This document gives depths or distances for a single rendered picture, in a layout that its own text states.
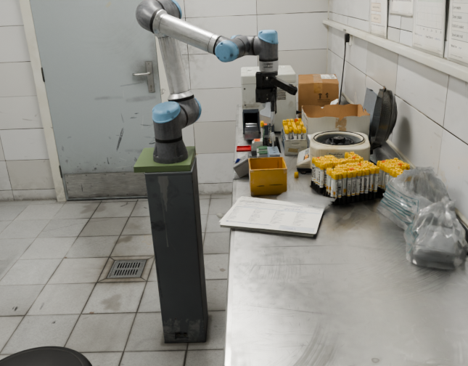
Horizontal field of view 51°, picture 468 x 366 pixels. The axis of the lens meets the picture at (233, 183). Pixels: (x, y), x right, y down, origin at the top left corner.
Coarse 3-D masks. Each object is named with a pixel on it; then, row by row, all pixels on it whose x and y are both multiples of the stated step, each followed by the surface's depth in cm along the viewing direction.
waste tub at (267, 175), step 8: (248, 160) 182; (256, 160) 184; (264, 160) 184; (272, 160) 184; (280, 160) 184; (256, 168) 186; (264, 168) 186; (272, 168) 172; (280, 168) 172; (256, 176) 173; (264, 176) 173; (272, 176) 173; (280, 176) 173; (256, 184) 174; (264, 184) 174; (272, 184) 174; (280, 184) 174; (256, 192) 175; (264, 192) 175; (272, 192) 175; (280, 192) 175
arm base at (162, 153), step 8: (160, 144) 204; (168, 144) 203; (176, 144) 204; (160, 152) 204; (168, 152) 204; (176, 152) 206; (184, 152) 207; (160, 160) 205; (168, 160) 204; (176, 160) 205
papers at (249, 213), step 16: (240, 208) 162; (256, 208) 162; (272, 208) 161; (288, 208) 161; (304, 208) 160; (224, 224) 152; (240, 224) 152; (256, 224) 151; (272, 224) 151; (288, 224) 150; (304, 224) 149
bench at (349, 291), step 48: (240, 144) 236; (384, 144) 217; (240, 192) 179; (240, 240) 145; (288, 240) 144; (336, 240) 142; (384, 240) 141; (240, 288) 122; (288, 288) 121; (336, 288) 120; (384, 288) 119; (432, 288) 118; (240, 336) 105; (288, 336) 104; (336, 336) 103; (384, 336) 103; (432, 336) 102
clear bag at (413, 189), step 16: (400, 176) 149; (416, 176) 144; (432, 176) 143; (400, 192) 148; (416, 192) 144; (432, 192) 142; (384, 208) 156; (400, 208) 148; (416, 208) 142; (448, 208) 141; (400, 224) 147
